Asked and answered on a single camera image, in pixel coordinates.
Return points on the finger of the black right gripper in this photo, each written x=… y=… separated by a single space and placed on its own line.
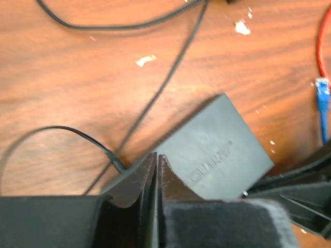
x=313 y=169
x=308 y=205

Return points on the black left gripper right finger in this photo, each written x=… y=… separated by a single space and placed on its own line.
x=175 y=208

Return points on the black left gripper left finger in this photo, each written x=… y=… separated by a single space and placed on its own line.
x=125 y=215

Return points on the black network switch box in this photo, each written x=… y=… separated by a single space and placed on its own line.
x=214 y=152

